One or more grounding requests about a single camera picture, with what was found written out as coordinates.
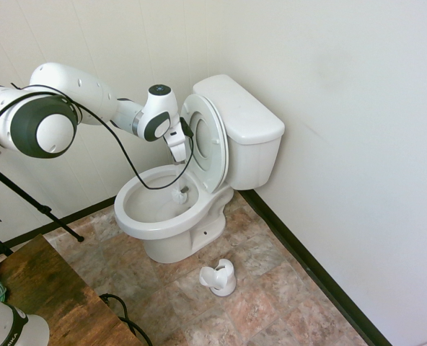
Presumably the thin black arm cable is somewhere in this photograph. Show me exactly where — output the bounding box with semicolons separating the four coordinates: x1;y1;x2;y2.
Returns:
0;82;196;191

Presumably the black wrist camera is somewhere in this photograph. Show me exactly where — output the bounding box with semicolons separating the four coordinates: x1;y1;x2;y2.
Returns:
179;117;195;138

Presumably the white toilet seat with lid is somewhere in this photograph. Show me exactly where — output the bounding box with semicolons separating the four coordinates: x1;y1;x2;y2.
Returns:
179;92;231;194

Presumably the black camera tripod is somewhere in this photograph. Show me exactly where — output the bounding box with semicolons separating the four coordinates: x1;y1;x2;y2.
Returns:
0;167;84;255

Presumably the white toilet brush holder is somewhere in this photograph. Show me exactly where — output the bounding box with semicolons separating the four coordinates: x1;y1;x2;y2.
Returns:
198;258;237;297

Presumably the thick black cable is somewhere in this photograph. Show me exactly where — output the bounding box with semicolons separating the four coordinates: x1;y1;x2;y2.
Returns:
100;293;153;346

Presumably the white toilet tank lid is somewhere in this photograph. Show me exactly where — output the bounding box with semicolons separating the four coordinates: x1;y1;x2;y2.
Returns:
192;74;286;145

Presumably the white ceramic toilet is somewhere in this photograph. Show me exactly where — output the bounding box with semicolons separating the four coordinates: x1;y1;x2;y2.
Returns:
113;135;283;264

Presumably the white toilet brush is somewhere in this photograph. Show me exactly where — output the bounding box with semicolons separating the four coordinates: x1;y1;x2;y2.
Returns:
170;161;190;203

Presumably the black rubber baseboard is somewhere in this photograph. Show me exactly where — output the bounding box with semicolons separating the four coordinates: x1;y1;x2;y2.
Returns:
239;189;393;346
4;196;119;250

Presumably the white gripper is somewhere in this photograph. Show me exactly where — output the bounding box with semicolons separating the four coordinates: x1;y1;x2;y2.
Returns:
164;123;190;169

